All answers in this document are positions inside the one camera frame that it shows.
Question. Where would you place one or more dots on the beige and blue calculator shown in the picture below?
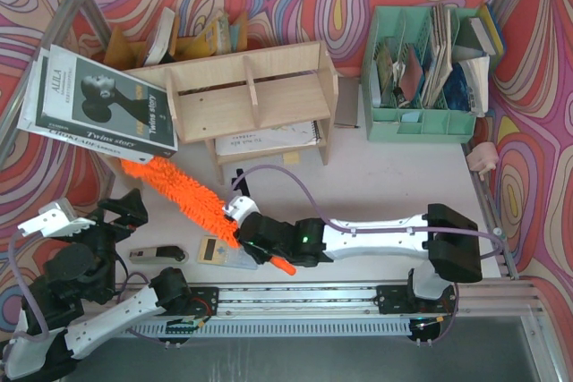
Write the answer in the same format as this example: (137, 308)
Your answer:
(216, 252)

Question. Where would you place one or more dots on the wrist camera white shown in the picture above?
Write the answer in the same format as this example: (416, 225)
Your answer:
(57, 219)
(239, 208)

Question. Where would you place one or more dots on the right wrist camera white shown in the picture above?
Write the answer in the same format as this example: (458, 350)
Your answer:
(239, 208)

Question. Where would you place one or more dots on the yellow sticky note pad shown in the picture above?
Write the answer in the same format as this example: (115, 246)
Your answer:
(291, 158)

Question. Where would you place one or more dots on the Twins story book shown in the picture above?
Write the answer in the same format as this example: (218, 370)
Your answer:
(86, 99)

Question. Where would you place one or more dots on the wooden bookshelf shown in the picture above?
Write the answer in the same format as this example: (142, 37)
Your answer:
(226, 95)

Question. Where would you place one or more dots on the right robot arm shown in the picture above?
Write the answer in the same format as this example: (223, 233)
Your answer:
(444, 240)

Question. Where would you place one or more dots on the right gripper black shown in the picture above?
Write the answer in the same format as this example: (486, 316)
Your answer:
(250, 236)

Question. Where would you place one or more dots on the spiral notebook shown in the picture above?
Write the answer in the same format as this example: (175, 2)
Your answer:
(286, 136)

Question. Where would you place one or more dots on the orange microfiber duster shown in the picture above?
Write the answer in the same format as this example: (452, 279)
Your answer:
(196, 201)

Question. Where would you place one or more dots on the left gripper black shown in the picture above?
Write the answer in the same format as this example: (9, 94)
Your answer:
(110, 220)

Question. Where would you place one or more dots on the mint green desk organizer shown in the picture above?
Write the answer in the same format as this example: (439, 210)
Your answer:
(406, 64)

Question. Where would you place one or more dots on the black binder clip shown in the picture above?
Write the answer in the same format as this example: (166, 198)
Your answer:
(239, 183)

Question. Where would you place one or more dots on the yellow file rack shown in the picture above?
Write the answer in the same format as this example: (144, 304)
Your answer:
(219, 37)

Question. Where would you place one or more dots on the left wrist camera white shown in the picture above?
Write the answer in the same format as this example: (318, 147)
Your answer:
(57, 219)

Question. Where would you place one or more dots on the pink piggy figurine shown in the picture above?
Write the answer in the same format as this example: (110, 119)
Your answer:
(482, 159)

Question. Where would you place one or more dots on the white Chokladfabriken book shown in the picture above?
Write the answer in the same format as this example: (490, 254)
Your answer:
(28, 120)

